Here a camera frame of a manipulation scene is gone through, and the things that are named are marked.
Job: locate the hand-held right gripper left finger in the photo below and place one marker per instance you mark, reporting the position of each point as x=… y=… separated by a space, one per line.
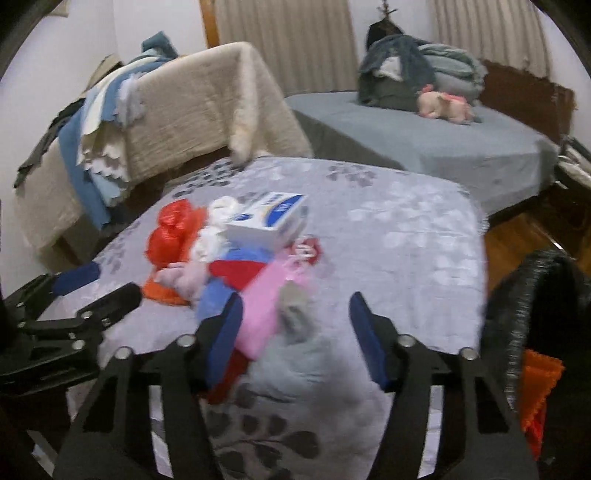
x=226 y=337

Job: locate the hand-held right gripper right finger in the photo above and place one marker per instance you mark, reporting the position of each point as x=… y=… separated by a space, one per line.
x=369 y=341

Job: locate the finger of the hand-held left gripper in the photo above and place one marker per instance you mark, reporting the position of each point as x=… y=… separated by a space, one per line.
x=115 y=300
x=76 y=278

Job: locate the red cloth piece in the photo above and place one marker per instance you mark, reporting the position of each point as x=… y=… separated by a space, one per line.
x=231 y=374

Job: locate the pink felt sheet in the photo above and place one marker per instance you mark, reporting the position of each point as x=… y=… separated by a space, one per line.
x=261 y=314

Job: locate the red felt sheet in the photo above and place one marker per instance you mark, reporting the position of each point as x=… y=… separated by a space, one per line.
x=235 y=272

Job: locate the grey cloth scrap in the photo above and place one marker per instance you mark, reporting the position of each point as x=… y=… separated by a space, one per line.
x=293 y=309

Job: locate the pink soft cloth lump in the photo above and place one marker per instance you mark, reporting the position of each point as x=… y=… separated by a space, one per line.
x=184 y=277

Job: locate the red plastic bag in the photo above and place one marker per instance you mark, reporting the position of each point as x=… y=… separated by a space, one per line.
x=168 y=230

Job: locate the red and white wrapper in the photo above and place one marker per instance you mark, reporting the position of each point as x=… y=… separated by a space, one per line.
x=309 y=249

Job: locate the white and blue carton box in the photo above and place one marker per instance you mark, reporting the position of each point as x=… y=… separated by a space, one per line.
x=263 y=221

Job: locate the bin with black liner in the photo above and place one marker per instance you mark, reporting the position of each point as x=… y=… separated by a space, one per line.
x=512 y=314

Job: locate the orange scalloped felt cloth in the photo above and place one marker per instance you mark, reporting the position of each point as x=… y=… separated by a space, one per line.
x=540 y=392

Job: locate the stack of blue white cloths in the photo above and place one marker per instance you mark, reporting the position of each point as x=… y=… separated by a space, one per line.
x=83 y=184

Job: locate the grey floral tablecloth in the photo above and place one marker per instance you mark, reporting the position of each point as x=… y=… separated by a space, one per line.
x=392 y=230

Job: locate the white crumpled tissue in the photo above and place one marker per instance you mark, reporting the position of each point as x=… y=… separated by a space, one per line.
x=214 y=217

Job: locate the dark clothing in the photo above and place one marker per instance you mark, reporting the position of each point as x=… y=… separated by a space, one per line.
x=41 y=147

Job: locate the bed with grey sheet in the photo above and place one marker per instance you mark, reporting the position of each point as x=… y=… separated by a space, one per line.
x=415 y=138

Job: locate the beige blanket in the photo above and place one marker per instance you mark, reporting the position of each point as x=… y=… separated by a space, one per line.
x=194 y=106

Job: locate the grey pillow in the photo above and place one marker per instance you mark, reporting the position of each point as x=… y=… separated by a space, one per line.
x=392 y=97

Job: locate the pink plush toy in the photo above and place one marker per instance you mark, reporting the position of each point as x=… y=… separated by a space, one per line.
x=438 y=104

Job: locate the black metal chair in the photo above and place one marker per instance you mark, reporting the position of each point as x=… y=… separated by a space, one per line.
x=575 y=166

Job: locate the folded grey blankets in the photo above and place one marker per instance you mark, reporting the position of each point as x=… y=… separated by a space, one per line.
x=452 y=64

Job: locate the brown wooden headboard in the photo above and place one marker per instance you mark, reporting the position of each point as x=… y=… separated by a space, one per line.
x=517 y=92

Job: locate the wide striped beige curtain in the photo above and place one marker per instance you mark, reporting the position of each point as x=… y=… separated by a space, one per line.
x=286 y=41

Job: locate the coat rack with dark garment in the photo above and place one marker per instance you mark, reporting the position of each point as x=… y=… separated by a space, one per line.
x=383 y=30

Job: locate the narrow striped beige curtain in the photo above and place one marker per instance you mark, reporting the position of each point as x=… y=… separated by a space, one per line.
x=489 y=32

